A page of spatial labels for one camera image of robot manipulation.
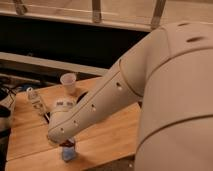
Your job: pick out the red pepper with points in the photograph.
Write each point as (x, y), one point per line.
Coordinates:
(68, 143)

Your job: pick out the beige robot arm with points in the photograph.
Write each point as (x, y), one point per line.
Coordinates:
(170, 72)

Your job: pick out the wooden board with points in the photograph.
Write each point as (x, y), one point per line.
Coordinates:
(29, 149)

